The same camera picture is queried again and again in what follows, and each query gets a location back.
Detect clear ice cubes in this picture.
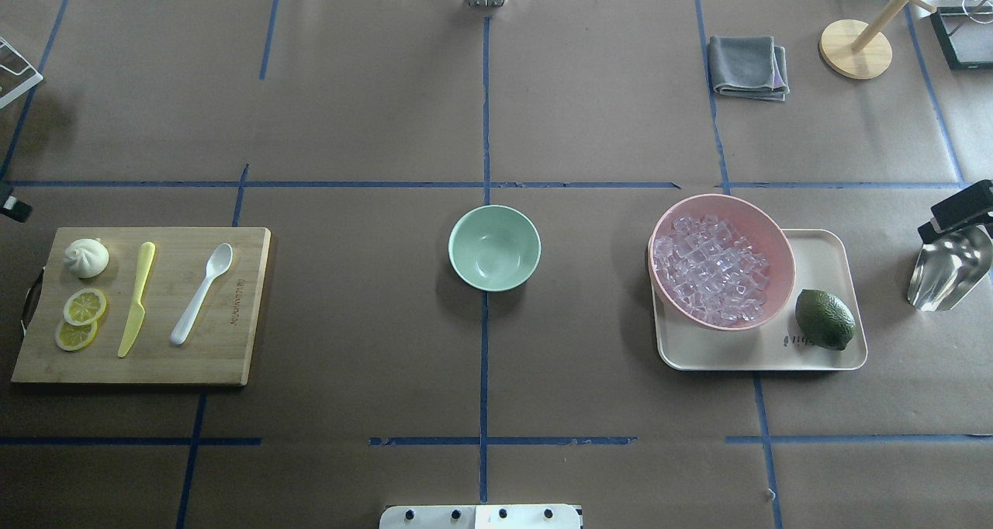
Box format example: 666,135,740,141
649,214,769,327

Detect white plastic spoon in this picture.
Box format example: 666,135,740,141
169,243,234,346

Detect mint green bowl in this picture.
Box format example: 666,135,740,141
448,205,542,292

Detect pink bowl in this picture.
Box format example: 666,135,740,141
648,194,797,331

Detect steel ice scoop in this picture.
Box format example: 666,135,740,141
907,226,992,311

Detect bamboo cutting board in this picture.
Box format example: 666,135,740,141
12,227,271,386

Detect folded grey cloth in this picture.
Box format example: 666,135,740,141
707,36,790,102

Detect green lime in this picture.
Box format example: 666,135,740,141
794,289,856,350

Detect cream plastic tray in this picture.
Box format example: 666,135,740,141
653,229,868,371

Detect yellow plastic knife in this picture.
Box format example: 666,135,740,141
117,240,156,358

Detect wooden mug tree stand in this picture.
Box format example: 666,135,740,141
818,0,937,80

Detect white steamed bun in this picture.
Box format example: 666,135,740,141
63,238,109,279

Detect upper lemon slice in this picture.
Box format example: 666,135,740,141
61,287,109,327

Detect lemon slice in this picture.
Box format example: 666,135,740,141
61,287,109,327
54,320,99,352

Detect lower lemon slice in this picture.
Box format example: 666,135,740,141
54,320,99,352

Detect white cup rack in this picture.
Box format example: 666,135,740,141
0,37,43,108

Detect black framed tray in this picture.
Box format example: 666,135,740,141
929,7,992,71

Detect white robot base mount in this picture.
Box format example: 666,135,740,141
379,503,584,528

